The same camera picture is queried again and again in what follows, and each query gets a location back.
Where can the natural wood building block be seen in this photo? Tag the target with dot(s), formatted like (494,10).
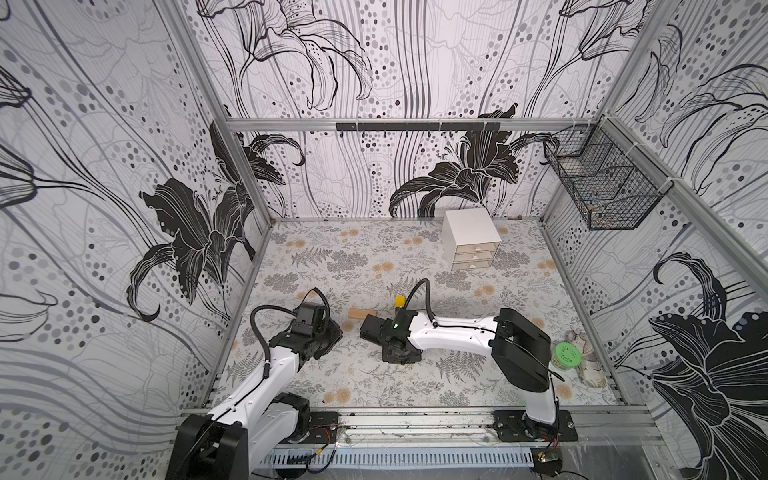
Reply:
(360,314)

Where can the black wall mounted bar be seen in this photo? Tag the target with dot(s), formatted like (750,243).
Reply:
(411,126)

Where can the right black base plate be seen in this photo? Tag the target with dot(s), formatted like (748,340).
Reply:
(513,426)

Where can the small electronics board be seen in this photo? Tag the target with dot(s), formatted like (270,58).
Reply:
(547,462)

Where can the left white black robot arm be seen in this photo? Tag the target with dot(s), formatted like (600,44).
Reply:
(230,440)

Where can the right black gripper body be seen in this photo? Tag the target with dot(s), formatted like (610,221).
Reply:
(374,330)

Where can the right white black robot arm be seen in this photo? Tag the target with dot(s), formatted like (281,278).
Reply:
(520,349)

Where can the green round lid container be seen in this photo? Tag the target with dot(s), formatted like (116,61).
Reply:
(566,356)

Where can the white mini drawer cabinet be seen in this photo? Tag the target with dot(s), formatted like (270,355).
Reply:
(470,239)

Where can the crumpled beige cloth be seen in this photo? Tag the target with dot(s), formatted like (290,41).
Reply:
(590,370)

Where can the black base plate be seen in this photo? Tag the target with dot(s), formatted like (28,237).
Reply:
(316,428)
(513,426)

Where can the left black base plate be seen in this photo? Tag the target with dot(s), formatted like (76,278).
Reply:
(316,428)

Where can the black wire basket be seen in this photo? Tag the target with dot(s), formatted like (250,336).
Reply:
(603,177)

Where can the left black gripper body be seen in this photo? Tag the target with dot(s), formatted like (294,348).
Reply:
(325,338)

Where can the white slotted cable duct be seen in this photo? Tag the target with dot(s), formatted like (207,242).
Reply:
(423,458)

